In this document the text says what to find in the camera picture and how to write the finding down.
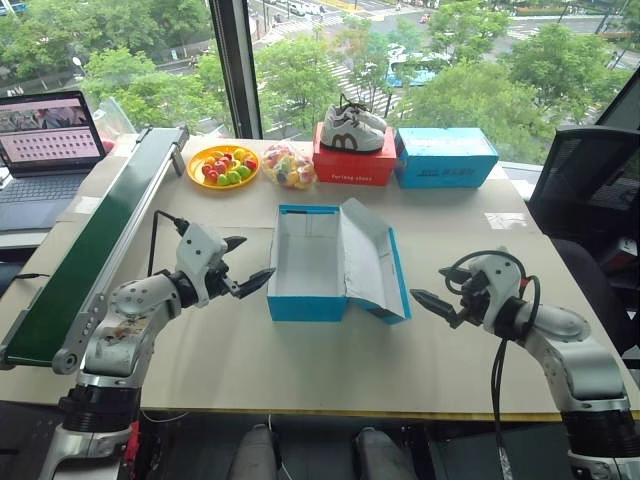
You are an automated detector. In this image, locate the red shoe box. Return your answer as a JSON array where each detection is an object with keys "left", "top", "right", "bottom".
[{"left": 312, "top": 121, "right": 399, "bottom": 187}]

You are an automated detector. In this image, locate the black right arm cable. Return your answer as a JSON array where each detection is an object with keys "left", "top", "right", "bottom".
[{"left": 442, "top": 249, "right": 543, "bottom": 444}]

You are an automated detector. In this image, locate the blue shoe box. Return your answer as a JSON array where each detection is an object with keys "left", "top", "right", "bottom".
[
  {"left": 266, "top": 197, "right": 414, "bottom": 326},
  {"left": 393, "top": 126, "right": 501, "bottom": 190}
]

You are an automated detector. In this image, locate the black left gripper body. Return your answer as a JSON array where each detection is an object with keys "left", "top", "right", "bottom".
[{"left": 204, "top": 251, "right": 241, "bottom": 301}]

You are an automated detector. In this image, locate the white and brown sneaker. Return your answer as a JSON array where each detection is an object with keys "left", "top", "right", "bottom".
[
  {"left": 319, "top": 93, "right": 387, "bottom": 153},
  {"left": 358, "top": 110, "right": 389, "bottom": 134}
]

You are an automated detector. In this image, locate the clear bag of toy fruit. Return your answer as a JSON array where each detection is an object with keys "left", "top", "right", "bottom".
[{"left": 261, "top": 140, "right": 318, "bottom": 191}]

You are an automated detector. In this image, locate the clear tape patch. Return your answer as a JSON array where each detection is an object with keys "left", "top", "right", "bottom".
[{"left": 483, "top": 211, "right": 532, "bottom": 231}]

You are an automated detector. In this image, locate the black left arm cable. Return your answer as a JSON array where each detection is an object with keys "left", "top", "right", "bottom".
[{"left": 146, "top": 209, "right": 190, "bottom": 279}]

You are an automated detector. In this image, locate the black office chair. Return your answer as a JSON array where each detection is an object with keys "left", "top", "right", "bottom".
[{"left": 527, "top": 124, "right": 640, "bottom": 357}]

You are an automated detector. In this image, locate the clear plastic bag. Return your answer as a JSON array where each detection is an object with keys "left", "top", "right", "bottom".
[{"left": 93, "top": 96, "right": 138, "bottom": 149}]

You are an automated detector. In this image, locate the green conveyor belt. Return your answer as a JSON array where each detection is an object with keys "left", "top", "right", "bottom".
[{"left": 0, "top": 125, "right": 191, "bottom": 376}]

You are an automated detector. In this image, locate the grey laptop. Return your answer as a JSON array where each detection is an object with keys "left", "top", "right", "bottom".
[{"left": 0, "top": 90, "right": 108, "bottom": 234}]

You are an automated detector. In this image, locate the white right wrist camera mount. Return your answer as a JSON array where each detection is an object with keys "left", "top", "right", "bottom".
[{"left": 468, "top": 253, "right": 527, "bottom": 327}]

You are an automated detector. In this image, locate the yellow plastic plate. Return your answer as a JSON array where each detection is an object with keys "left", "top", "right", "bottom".
[{"left": 185, "top": 144, "right": 262, "bottom": 190}]

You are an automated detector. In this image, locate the dark window frame post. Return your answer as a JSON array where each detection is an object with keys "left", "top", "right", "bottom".
[{"left": 208, "top": 0, "right": 265, "bottom": 142}]

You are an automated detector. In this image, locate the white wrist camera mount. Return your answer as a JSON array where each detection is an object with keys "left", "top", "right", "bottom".
[
  {"left": 468, "top": 253, "right": 527, "bottom": 327},
  {"left": 176, "top": 221, "right": 227, "bottom": 307}
]

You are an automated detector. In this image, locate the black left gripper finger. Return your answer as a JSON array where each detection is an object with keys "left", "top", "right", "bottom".
[
  {"left": 233, "top": 267, "right": 278, "bottom": 301},
  {"left": 221, "top": 235, "right": 249, "bottom": 258}
]

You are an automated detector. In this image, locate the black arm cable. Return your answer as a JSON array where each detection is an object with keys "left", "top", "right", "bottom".
[
  {"left": 442, "top": 249, "right": 543, "bottom": 444},
  {"left": 146, "top": 209, "right": 190, "bottom": 279}
]

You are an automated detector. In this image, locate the dark rounded shape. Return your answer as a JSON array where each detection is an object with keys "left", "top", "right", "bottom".
[
  {"left": 353, "top": 426, "right": 420, "bottom": 480},
  {"left": 233, "top": 423, "right": 279, "bottom": 480}
]

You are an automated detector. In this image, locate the black monitor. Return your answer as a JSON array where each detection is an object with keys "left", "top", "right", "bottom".
[{"left": 593, "top": 63, "right": 640, "bottom": 127}]

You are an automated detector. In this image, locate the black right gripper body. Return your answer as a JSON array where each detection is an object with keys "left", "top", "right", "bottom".
[{"left": 458, "top": 271, "right": 490, "bottom": 327}]

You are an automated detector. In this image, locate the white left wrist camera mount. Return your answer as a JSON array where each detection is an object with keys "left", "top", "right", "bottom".
[{"left": 176, "top": 221, "right": 227, "bottom": 307}]

